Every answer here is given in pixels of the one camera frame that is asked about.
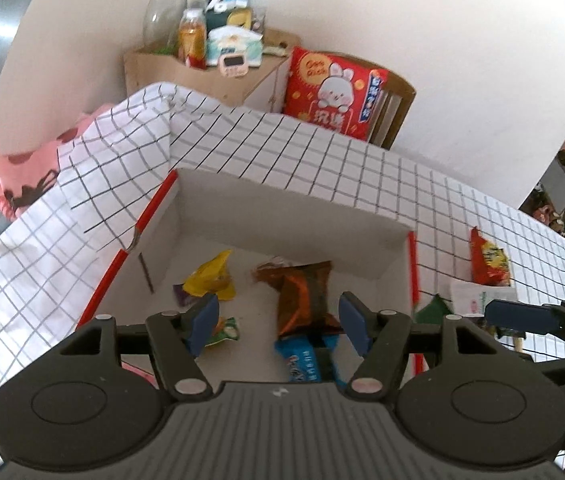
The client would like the green snack packet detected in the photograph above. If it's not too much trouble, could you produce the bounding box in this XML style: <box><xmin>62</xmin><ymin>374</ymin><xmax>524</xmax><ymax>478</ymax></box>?
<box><xmin>413</xmin><ymin>294</ymin><xmax>456</xmax><ymax>325</ymax></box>

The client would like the tissue pack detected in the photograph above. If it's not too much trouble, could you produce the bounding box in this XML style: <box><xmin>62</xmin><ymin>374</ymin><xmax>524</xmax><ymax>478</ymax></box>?
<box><xmin>206</xmin><ymin>27</ymin><xmax>263</xmax><ymax>68</ymax></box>

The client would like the red yellow snack bag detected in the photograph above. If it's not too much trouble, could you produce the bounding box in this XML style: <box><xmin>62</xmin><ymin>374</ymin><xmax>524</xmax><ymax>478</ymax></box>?
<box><xmin>469</xmin><ymin>226</ymin><xmax>512</xmax><ymax>288</ymax></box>

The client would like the pink spotted cloth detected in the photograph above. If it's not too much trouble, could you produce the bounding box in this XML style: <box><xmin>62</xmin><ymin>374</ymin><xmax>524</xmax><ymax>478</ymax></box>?
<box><xmin>0</xmin><ymin>102</ymin><xmax>116</xmax><ymax>221</ymax></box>

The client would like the wooden chair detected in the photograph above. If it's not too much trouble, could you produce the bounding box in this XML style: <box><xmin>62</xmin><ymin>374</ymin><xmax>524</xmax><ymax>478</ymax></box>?
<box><xmin>370</xmin><ymin>72</ymin><xmax>417</xmax><ymax>151</ymax></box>

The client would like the red rabbit print cushion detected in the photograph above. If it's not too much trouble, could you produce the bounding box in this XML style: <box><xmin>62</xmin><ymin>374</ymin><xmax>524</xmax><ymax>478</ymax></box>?
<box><xmin>282</xmin><ymin>46</ymin><xmax>390</xmax><ymax>141</ymax></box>

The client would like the egg print snack packet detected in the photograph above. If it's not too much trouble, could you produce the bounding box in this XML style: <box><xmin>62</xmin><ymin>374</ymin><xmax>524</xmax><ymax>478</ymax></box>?
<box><xmin>202</xmin><ymin>316</ymin><xmax>240</xmax><ymax>348</ymax></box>

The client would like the dark green yellow box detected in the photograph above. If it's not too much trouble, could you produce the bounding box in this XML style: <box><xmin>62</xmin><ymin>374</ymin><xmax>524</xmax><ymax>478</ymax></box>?
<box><xmin>205</xmin><ymin>7</ymin><xmax>253</xmax><ymax>31</ymax></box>

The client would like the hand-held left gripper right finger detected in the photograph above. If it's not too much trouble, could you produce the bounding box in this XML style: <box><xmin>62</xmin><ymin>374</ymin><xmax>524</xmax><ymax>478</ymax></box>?
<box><xmin>339</xmin><ymin>291</ymin><xmax>511</xmax><ymax>402</ymax></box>

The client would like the wooden side cabinet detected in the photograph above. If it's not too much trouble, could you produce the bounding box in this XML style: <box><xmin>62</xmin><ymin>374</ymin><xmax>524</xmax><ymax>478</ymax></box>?
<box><xmin>123</xmin><ymin>27</ymin><xmax>303</xmax><ymax>113</ymax></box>

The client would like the white snack packet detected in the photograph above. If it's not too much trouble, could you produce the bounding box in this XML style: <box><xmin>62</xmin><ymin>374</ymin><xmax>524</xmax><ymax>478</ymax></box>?
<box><xmin>450</xmin><ymin>280</ymin><xmax>518</xmax><ymax>318</ymax></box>

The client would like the red cardboard box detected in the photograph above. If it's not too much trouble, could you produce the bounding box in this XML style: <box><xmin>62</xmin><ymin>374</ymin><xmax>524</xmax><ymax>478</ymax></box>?
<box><xmin>76</xmin><ymin>167</ymin><xmax>422</xmax><ymax>386</ymax></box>

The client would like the brown snack bag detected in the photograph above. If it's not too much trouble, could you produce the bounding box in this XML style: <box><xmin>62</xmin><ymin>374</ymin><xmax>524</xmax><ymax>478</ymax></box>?
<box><xmin>252</xmin><ymin>256</ymin><xmax>346</xmax><ymax>338</ymax></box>

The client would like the orange drink bottle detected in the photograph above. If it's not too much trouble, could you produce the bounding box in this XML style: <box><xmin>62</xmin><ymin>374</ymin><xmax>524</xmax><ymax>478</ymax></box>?
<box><xmin>177</xmin><ymin>8</ymin><xmax>208</xmax><ymax>69</ymax></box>

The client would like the yellow snack packet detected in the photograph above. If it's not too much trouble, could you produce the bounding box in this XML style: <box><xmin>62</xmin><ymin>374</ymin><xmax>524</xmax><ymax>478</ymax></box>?
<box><xmin>182</xmin><ymin>249</ymin><xmax>237</xmax><ymax>302</ymax></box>

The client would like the pink digital timer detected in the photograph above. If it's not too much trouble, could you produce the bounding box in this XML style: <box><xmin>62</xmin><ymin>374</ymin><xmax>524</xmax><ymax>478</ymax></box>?
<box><xmin>218</xmin><ymin>52</ymin><xmax>248</xmax><ymax>78</ymax></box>

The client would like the blue snack packet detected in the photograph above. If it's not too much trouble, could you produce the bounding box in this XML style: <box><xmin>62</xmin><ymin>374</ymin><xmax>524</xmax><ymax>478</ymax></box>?
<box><xmin>275</xmin><ymin>332</ymin><xmax>348</xmax><ymax>386</ymax></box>

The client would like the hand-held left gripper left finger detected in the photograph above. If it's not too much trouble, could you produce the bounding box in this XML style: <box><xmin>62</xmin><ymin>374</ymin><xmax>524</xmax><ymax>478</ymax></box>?
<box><xmin>55</xmin><ymin>292</ymin><xmax>220</xmax><ymax>402</ymax></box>

